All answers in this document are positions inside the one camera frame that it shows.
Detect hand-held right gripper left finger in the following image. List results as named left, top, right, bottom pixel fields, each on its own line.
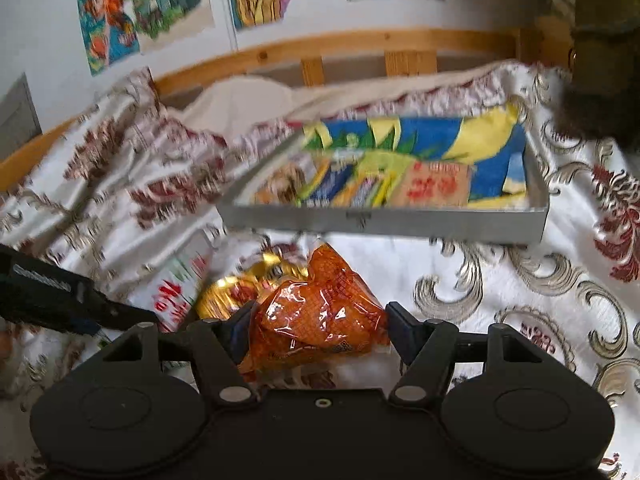
left=100, top=302, right=261, bottom=408

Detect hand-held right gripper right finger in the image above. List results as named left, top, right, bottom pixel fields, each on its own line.
left=385, top=302, right=546, bottom=408

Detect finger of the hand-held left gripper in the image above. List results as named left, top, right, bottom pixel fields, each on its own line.
left=70, top=282, right=162, bottom=336

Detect gold snack packet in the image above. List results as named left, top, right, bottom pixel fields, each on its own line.
left=194, top=252, right=311, bottom=323

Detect white and green snack packet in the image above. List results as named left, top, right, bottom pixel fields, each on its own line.
left=150, top=237, right=218, bottom=333

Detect orange snack packet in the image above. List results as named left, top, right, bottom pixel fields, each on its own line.
left=237, top=242, right=393, bottom=373

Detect grey shallow tray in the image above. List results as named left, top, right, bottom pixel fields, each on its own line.
left=217, top=104, right=551, bottom=247

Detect yellow snack packet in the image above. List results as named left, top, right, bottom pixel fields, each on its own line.
left=350, top=170, right=396, bottom=208

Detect beige red-print cake packet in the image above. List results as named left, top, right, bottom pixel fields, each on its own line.
left=390, top=161, right=475, bottom=208

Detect clear nut bar packet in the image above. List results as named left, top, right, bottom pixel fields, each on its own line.
left=254, top=164, right=307, bottom=206

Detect blue and white snack packet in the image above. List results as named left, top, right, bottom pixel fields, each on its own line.
left=300, top=157, right=361, bottom=208

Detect floral satin blanket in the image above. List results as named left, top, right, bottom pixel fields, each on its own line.
left=0, top=60, right=640, bottom=480

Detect grey door panel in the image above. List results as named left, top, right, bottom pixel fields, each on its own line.
left=0, top=74, right=42, bottom=148

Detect white pillow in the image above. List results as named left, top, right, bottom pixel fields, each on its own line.
left=185, top=60, right=526, bottom=126

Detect olive brown trousers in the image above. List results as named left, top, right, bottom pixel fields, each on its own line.
left=530, top=0, right=640, bottom=147

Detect red-haired girl wall drawing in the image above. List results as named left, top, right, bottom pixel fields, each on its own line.
left=77, top=0, right=141, bottom=77

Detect wooden bed frame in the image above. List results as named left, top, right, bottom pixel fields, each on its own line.
left=0, top=27, right=576, bottom=193

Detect blond child wall drawing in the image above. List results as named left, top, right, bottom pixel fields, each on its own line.
left=127, top=0, right=216, bottom=53

